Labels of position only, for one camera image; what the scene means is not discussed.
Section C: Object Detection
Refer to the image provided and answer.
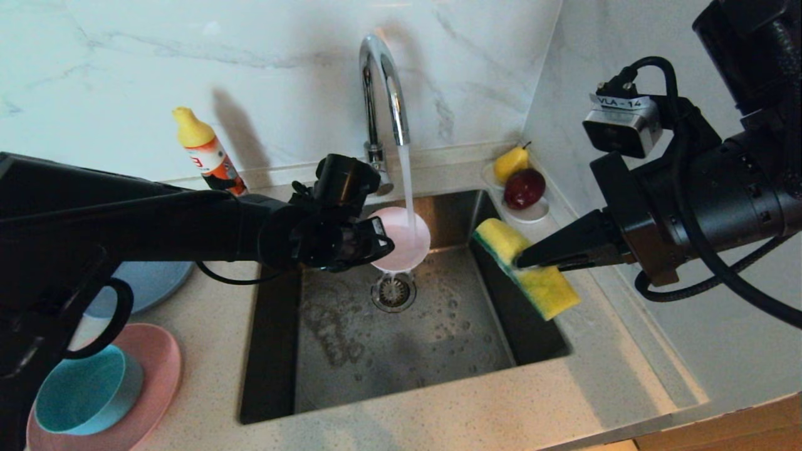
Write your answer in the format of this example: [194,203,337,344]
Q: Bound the pale pink bowl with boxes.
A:
[366,206,432,274]

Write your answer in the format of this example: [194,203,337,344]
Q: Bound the yellow green sponge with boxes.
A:
[471,217,582,322]

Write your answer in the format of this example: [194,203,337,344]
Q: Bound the orange dish soap bottle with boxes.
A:
[172,106,249,197]

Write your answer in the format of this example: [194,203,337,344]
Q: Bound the chrome gooseneck faucet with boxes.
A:
[358,33,412,196]

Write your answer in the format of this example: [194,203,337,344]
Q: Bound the stainless steel sink basin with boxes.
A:
[237,189,573,426]

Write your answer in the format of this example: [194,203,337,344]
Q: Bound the round metal drain strainer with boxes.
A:
[370,272,418,314]

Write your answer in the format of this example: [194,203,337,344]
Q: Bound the small white dish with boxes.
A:
[481,162,551,224]

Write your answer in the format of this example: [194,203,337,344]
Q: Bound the dark red apple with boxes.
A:
[503,167,547,211]

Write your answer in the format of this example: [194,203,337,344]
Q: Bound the yellow pear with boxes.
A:
[493,142,532,185]

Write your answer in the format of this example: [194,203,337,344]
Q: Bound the blue grey plate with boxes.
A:
[84,259,195,319]

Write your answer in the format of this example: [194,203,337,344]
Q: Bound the pink plate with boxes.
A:
[26,323,183,451]

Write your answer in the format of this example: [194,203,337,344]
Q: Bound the teal bowl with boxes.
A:
[34,343,144,437]

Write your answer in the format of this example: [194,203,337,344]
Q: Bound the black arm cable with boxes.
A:
[195,259,284,287]
[600,56,802,330]

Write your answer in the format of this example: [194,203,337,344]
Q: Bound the black braided cable sleeve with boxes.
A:
[633,234,798,304]

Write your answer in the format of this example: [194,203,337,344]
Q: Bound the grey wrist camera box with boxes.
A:
[581,93,664,160]

